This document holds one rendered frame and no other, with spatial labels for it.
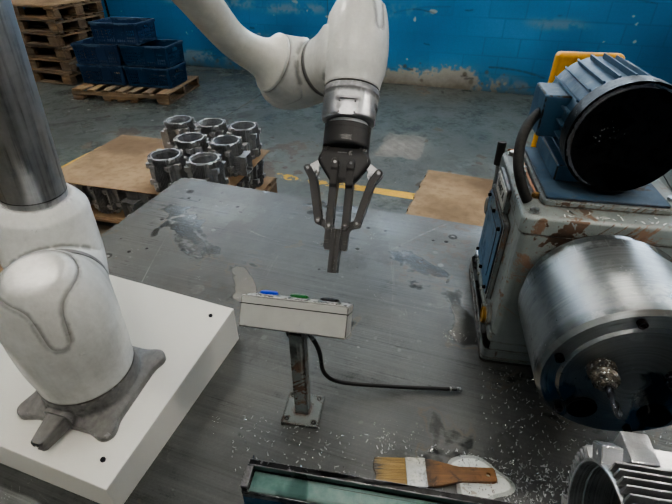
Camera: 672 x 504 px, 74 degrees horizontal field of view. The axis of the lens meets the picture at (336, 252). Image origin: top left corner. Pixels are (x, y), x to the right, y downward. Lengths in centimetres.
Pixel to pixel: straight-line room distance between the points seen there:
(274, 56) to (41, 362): 59
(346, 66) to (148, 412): 66
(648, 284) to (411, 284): 61
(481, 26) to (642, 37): 164
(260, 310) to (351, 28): 45
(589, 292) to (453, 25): 536
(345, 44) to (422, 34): 526
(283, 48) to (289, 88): 6
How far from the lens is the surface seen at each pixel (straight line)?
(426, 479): 84
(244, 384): 96
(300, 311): 69
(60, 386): 82
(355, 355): 99
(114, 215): 305
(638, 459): 63
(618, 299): 69
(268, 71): 83
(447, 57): 600
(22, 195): 86
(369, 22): 76
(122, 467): 84
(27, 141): 83
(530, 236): 83
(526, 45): 595
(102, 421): 87
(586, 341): 69
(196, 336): 95
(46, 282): 74
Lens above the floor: 154
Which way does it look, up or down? 35 degrees down
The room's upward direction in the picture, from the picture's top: straight up
